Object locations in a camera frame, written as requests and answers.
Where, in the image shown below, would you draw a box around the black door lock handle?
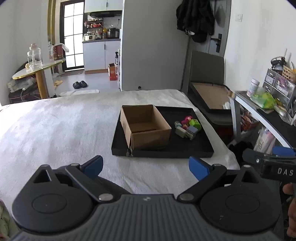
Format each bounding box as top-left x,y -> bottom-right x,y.
214,33 -> 223,53

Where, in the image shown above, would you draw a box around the black-framed glass door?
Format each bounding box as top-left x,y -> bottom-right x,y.
59,1 -> 85,71

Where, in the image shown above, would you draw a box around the red cardboard box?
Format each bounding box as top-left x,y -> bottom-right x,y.
108,63 -> 118,81

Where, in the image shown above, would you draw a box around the spice rack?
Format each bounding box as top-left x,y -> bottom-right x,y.
85,19 -> 103,29

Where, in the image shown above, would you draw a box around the clear glass bottle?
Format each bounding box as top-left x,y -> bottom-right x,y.
26,43 -> 43,70

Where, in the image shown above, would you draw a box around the round gold-rimmed table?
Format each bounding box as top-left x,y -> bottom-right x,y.
12,58 -> 67,99

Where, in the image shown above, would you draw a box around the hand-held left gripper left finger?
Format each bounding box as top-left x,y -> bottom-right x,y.
32,155 -> 114,204

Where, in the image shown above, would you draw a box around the pale plastic bag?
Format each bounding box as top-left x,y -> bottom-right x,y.
253,127 -> 277,154

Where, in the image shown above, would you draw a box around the person's right hand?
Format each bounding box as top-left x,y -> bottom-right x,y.
282,183 -> 296,241

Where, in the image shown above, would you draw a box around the pink toy figure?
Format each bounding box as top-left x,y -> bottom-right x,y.
181,115 -> 193,127

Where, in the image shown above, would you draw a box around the green plastic bag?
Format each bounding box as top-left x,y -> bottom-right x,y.
250,91 -> 276,109

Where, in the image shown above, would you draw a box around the dark tangled accessory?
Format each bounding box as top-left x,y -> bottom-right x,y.
271,56 -> 286,70

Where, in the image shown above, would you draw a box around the white pill bottle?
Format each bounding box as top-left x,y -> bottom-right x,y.
246,78 -> 260,98

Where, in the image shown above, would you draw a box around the wicker basket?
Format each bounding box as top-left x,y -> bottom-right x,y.
282,65 -> 296,84

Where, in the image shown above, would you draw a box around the clear drawer organizer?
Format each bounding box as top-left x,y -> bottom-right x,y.
263,68 -> 296,110

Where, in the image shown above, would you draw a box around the green hexagonal block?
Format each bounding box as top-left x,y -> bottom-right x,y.
188,119 -> 201,130

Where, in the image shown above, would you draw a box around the white plush figure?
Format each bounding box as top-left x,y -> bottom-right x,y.
48,43 -> 70,61

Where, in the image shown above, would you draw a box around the white kitchen base cabinet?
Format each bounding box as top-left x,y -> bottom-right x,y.
82,39 -> 121,75

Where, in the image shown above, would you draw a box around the brown cardboard box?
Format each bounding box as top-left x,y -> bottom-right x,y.
120,105 -> 172,151

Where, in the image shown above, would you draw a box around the black shallow tray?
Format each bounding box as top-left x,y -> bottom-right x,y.
111,106 -> 214,159

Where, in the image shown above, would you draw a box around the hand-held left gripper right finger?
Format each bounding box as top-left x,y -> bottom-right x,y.
177,157 -> 263,202

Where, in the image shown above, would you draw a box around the white fluffy blanket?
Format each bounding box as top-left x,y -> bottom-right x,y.
0,89 -> 241,241

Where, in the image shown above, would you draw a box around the black bag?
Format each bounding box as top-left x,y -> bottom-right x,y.
228,140 -> 255,161

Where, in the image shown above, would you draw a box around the white floor towel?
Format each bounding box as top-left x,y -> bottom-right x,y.
59,89 -> 100,97

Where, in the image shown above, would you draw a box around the brown door mat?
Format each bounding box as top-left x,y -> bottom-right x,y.
59,70 -> 85,77

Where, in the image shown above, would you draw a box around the grey door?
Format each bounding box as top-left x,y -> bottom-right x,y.
201,0 -> 232,59

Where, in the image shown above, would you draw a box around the white desk black top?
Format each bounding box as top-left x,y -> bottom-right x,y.
228,90 -> 296,149

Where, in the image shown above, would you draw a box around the dark bag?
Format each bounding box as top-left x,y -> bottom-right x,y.
8,62 -> 41,104

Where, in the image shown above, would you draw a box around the white kitchen wall cabinet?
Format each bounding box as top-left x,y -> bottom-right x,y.
84,0 -> 125,14

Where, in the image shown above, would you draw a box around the blue-grey plug adapter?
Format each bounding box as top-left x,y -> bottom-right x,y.
186,126 -> 199,141

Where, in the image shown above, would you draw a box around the pale printed cloth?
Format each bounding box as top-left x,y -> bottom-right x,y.
0,199 -> 19,241

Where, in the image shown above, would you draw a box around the range hood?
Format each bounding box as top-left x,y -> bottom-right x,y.
88,11 -> 122,18

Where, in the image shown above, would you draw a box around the beige plug block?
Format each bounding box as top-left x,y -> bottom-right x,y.
175,127 -> 188,138

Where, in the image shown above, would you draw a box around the black hanging jacket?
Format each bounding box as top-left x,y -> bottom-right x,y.
176,0 -> 215,43

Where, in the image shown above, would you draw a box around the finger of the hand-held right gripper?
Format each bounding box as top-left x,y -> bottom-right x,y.
242,148 -> 263,168
272,146 -> 296,158

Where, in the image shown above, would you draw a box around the pale flat bundle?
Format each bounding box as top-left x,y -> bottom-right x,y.
8,79 -> 36,90

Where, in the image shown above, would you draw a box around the gold vertical trim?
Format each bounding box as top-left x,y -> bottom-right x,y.
47,0 -> 56,45

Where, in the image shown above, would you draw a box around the black brown-lined flat box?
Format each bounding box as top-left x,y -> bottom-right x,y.
187,81 -> 233,114

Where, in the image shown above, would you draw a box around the large open flat box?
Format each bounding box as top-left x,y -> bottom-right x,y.
181,50 -> 234,127

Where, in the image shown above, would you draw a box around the orange snack packets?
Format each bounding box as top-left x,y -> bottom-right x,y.
240,111 -> 260,133

